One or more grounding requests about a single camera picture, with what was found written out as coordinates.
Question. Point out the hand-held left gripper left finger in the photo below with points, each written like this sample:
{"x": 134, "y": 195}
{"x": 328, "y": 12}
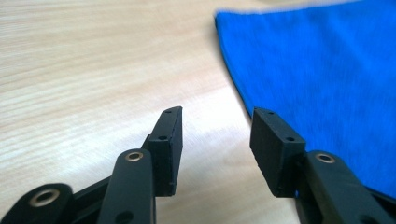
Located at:
{"x": 164, "y": 155}

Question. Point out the blue cloth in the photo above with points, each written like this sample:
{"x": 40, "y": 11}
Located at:
{"x": 317, "y": 77}

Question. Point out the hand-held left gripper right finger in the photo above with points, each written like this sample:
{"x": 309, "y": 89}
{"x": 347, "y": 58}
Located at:
{"x": 274, "y": 155}

